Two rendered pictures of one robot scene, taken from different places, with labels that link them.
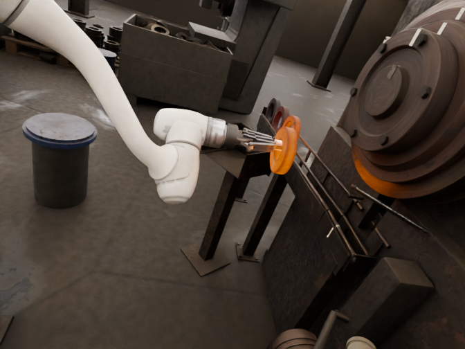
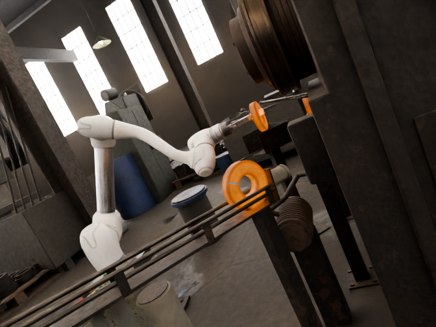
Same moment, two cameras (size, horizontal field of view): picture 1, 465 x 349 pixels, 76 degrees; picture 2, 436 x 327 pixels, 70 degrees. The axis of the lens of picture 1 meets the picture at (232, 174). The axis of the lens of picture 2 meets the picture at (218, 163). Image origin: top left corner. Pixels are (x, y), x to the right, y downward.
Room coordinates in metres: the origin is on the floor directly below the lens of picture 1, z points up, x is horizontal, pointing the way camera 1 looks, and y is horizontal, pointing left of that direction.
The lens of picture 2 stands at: (-0.52, -0.83, 0.96)
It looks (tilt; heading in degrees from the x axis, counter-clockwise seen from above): 10 degrees down; 37
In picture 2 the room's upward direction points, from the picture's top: 25 degrees counter-clockwise
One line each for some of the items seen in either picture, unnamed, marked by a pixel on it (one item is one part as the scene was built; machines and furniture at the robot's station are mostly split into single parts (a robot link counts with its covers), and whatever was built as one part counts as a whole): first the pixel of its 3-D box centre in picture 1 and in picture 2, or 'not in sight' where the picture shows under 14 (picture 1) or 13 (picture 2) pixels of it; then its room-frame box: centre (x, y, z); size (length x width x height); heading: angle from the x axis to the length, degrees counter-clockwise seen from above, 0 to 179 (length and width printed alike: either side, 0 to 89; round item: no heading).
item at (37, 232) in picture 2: not in sight; (56, 226); (1.34, 3.32, 0.43); 1.23 x 0.93 x 0.87; 13
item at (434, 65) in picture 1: (391, 94); (248, 50); (0.75, -0.29, 1.11); 0.28 x 0.06 x 0.28; 15
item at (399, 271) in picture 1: (382, 302); (313, 148); (0.55, -0.46, 0.68); 0.11 x 0.08 x 0.24; 105
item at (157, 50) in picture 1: (174, 66); (266, 130); (3.26, 0.99, 0.39); 1.03 x 0.83 x 0.79; 109
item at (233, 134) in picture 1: (237, 137); (230, 126); (0.87, 0.02, 0.83); 0.09 x 0.08 x 0.07; 105
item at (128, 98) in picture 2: not in sight; (135, 128); (5.88, 6.09, 1.36); 1.37 x 1.17 x 2.71; 95
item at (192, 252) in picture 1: (221, 202); (285, 181); (1.18, 0.01, 0.36); 0.26 x 0.20 x 0.72; 50
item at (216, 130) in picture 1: (215, 133); (218, 132); (0.86, 0.09, 0.83); 0.09 x 0.06 x 0.09; 15
